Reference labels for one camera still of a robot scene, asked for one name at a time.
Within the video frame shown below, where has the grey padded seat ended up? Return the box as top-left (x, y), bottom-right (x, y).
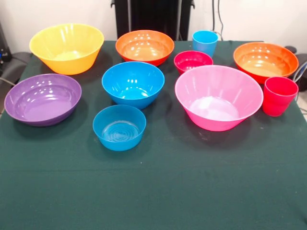
top-left (0, 51), bottom-right (33, 83)

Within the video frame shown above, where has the dark green table cloth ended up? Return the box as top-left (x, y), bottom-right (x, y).
top-left (0, 40), bottom-right (307, 230)

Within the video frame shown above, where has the purple bowl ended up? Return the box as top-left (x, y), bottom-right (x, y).
top-left (4, 73), bottom-right (83, 127)

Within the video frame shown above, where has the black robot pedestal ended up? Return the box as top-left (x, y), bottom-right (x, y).
top-left (110, 0), bottom-right (195, 41)

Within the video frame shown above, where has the deep blue bowl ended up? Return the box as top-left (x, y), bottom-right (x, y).
top-left (101, 61), bottom-right (165, 110)

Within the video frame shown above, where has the small flat-bottomed blue bowl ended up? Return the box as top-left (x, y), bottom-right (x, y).
top-left (92, 104), bottom-right (147, 151)

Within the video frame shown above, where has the large pink bowl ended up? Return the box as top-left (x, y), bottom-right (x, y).
top-left (175, 65), bottom-right (264, 132)

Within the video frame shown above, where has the blue cup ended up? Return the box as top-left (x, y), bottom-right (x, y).
top-left (192, 30), bottom-right (219, 58)

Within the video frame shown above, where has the black device box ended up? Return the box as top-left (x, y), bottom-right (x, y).
top-left (0, 21), bottom-right (12, 72)

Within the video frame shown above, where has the black wall cable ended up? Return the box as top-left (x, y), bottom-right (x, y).
top-left (216, 0), bottom-right (225, 41)

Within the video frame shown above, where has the red cup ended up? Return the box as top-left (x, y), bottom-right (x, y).
top-left (262, 76), bottom-right (299, 117)

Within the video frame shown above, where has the dark grey object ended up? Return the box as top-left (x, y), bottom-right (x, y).
top-left (284, 45), bottom-right (307, 81)

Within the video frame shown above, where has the small red bowl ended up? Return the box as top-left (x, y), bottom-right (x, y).
top-left (174, 50), bottom-right (213, 75)

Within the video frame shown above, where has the large yellow bowl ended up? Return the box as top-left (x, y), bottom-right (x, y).
top-left (29, 23), bottom-right (105, 76)

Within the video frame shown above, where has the orange bowl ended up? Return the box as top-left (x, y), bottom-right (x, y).
top-left (233, 42), bottom-right (299, 85)
top-left (115, 29), bottom-right (175, 67)

